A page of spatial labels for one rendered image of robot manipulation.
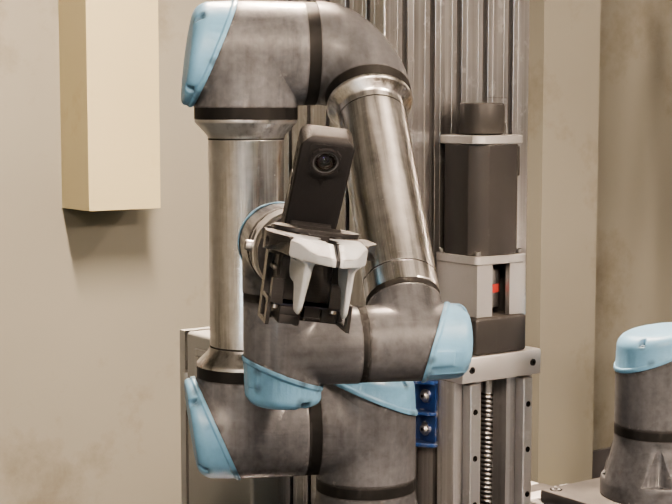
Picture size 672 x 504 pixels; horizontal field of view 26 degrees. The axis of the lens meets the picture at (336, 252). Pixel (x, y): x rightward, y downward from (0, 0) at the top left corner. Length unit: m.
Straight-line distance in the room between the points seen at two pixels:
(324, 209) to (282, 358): 0.19
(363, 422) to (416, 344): 0.28
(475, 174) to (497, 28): 0.23
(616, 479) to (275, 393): 0.75
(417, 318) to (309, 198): 0.22
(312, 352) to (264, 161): 0.31
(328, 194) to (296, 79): 0.40
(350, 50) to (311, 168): 0.41
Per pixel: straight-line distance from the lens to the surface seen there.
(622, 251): 6.30
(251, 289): 1.37
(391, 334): 1.38
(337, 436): 1.64
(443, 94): 1.90
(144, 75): 4.66
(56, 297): 4.77
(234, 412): 1.62
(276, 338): 1.36
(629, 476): 2.00
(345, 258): 1.09
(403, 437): 1.67
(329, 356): 1.37
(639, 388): 1.98
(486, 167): 1.84
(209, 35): 1.59
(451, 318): 1.40
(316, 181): 1.22
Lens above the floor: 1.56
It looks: 6 degrees down
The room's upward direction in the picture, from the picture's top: straight up
